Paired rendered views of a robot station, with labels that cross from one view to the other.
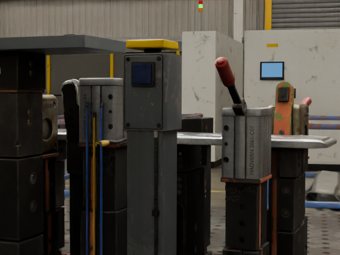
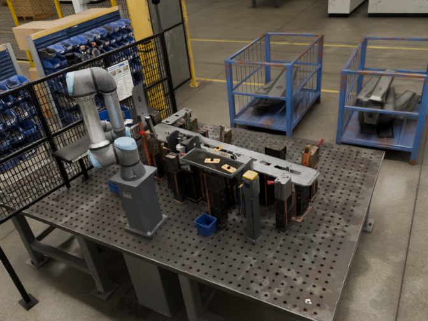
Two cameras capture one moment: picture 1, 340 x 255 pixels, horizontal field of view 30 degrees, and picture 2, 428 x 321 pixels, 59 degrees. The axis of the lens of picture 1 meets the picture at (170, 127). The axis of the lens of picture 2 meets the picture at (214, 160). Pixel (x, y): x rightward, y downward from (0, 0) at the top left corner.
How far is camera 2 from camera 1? 1.45 m
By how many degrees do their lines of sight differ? 35
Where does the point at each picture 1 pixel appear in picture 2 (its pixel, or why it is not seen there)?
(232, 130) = (276, 186)
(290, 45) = not seen: outside the picture
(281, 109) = (306, 155)
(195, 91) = not seen: outside the picture
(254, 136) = (283, 190)
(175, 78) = (256, 184)
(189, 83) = not seen: outside the picture
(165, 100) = (253, 192)
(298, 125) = (311, 160)
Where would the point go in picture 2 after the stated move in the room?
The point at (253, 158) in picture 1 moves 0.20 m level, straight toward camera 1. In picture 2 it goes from (282, 195) to (272, 218)
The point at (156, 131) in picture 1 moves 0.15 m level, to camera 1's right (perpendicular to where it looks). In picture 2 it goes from (251, 198) to (279, 200)
